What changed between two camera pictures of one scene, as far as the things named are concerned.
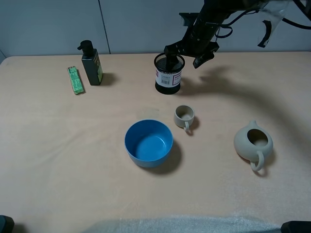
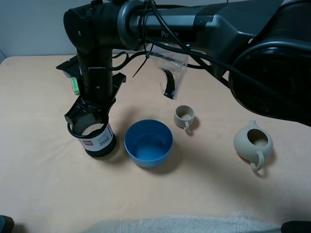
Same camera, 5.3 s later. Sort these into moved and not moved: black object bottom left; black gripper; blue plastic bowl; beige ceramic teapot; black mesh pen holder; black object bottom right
Moved: black mesh pen holder; black gripper
Not moved: blue plastic bowl; beige ceramic teapot; black object bottom left; black object bottom right
